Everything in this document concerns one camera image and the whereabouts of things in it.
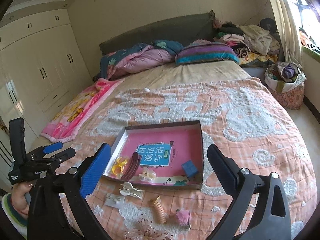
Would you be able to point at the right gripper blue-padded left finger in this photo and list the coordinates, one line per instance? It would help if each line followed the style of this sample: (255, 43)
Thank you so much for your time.
(47, 218)

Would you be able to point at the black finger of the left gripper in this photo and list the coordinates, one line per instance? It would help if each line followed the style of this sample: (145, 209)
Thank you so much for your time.
(56, 160)

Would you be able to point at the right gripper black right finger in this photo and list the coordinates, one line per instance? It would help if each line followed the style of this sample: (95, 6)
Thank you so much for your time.
(271, 216)

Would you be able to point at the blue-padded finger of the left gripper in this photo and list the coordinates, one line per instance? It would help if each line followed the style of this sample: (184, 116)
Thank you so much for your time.
(41, 151)

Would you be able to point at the yellow rings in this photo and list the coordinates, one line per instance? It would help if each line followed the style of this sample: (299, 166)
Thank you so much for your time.
(118, 167)

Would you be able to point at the dark brown oval hair clip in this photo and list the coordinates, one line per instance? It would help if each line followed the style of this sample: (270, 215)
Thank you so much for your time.
(132, 167)

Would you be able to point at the green striped sleeve forearm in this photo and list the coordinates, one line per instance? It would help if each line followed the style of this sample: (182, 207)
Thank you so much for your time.
(13, 224)

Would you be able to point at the left hand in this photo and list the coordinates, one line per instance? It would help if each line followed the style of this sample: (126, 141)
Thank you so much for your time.
(18, 199)

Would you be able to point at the pink cartoon blanket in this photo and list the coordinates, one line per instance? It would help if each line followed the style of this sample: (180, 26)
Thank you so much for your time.
(67, 123)

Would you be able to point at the pearl earrings on card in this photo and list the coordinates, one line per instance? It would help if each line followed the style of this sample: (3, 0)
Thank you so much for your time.
(115, 201)

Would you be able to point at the cream flat hair claw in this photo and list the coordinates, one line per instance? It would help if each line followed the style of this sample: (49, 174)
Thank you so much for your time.
(128, 190)

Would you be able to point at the pink fuzzy hair clip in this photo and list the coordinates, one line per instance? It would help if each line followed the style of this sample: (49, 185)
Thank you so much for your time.
(183, 218)

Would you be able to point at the white pearl hair claw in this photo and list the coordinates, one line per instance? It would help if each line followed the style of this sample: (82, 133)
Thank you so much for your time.
(147, 175)

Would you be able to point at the small blue box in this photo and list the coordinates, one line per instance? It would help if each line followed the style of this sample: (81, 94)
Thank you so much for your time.
(190, 170)

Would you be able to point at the sheer dotted bow scrunchie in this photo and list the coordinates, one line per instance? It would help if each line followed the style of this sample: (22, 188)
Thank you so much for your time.
(145, 229)

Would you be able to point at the pink book with blue label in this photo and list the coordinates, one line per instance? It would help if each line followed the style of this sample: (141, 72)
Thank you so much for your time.
(162, 154)

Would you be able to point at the orange white patterned bedspread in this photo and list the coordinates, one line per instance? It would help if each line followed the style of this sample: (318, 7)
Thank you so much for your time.
(236, 112)

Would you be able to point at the shallow cardboard box tray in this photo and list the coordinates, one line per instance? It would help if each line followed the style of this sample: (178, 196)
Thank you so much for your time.
(162, 154)

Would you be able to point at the pink and teal quilt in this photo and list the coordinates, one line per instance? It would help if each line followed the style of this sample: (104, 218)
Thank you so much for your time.
(138, 58)

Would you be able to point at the floral fabric laundry basket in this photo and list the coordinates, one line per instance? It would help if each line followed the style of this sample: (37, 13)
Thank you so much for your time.
(286, 81)

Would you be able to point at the pile of clothes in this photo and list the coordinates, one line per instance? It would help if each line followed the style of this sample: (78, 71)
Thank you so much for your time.
(255, 45)

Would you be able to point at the purple teal striped pillow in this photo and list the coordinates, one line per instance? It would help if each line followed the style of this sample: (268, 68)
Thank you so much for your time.
(206, 52)

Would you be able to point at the dark green headboard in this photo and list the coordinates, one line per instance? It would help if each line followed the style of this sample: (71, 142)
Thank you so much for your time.
(183, 29)

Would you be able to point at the cream window curtain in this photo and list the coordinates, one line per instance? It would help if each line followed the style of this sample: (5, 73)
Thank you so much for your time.
(288, 32)

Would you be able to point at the cream wardrobe with black handles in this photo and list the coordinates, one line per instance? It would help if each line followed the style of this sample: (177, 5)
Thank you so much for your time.
(42, 69)

